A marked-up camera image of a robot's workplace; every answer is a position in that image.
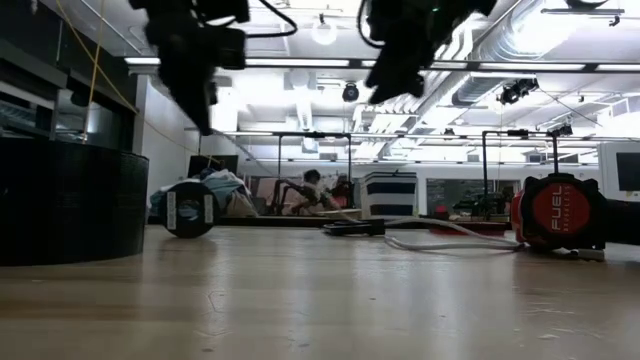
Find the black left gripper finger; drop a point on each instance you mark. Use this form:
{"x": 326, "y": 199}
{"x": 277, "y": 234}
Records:
{"x": 192, "y": 95}

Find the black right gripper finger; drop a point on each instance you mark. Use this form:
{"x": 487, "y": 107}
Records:
{"x": 397, "y": 77}

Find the black monitor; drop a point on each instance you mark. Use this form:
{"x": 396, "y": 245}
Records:
{"x": 220, "y": 161}

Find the long ceiling light bar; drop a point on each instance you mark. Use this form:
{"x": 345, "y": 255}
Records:
{"x": 295, "y": 63}

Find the pile of clothes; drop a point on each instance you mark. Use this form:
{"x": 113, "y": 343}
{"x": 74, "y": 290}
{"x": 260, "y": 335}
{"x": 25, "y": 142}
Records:
{"x": 230, "y": 195}

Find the white navy striped bin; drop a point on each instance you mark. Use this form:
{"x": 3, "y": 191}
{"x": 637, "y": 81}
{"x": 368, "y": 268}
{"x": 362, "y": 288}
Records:
{"x": 390, "y": 195}

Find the person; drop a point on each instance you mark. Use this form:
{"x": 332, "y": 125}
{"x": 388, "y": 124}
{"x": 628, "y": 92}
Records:
{"x": 312, "y": 192}

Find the large black round container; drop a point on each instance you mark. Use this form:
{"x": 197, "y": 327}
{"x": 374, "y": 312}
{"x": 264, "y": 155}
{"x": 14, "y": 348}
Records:
{"x": 75, "y": 200}

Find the black C-clamp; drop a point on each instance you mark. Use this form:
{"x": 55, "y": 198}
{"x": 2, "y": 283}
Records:
{"x": 350, "y": 230}

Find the red black flat tool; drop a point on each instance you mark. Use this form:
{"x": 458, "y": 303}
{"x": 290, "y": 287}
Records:
{"x": 440, "y": 232}

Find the white cabinet with screen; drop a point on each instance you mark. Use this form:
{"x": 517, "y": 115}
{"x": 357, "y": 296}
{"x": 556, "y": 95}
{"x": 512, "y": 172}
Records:
{"x": 607, "y": 170}

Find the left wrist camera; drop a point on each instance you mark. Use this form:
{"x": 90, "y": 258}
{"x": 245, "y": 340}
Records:
{"x": 232, "y": 50}

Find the silver ventilation duct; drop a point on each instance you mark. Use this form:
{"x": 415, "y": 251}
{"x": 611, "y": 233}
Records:
{"x": 500, "y": 45}

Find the black metal gantry frame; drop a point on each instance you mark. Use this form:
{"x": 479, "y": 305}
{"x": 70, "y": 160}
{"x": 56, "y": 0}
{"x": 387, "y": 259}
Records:
{"x": 312, "y": 135}
{"x": 484, "y": 165}

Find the black ceiling camera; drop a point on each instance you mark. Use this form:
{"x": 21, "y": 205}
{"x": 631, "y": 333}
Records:
{"x": 517, "y": 91}

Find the black metal table frame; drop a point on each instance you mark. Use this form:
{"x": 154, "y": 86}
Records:
{"x": 260, "y": 221}

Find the black camera stand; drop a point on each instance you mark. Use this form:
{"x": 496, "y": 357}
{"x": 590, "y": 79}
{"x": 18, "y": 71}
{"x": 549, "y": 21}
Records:
{"x": 555, "y": 150}

